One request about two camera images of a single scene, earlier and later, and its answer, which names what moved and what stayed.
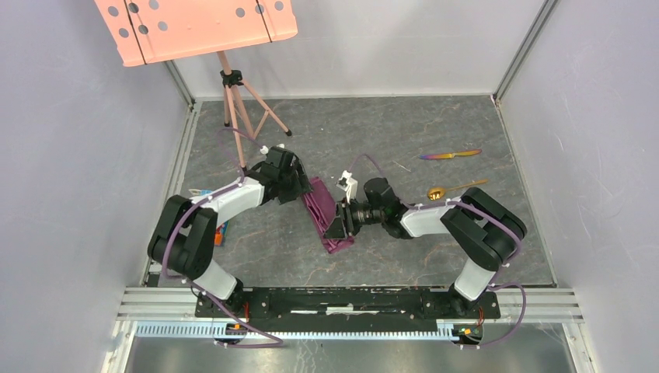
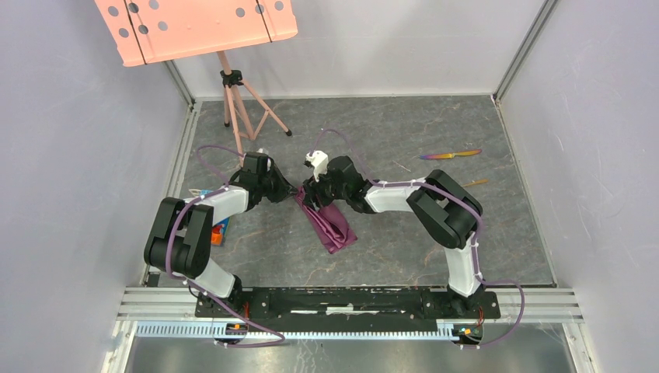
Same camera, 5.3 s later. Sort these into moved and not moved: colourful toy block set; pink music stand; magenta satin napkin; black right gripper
Moved: black right gripper
Not moved: magenta satin napkin; pink music stand; colourful toy block set
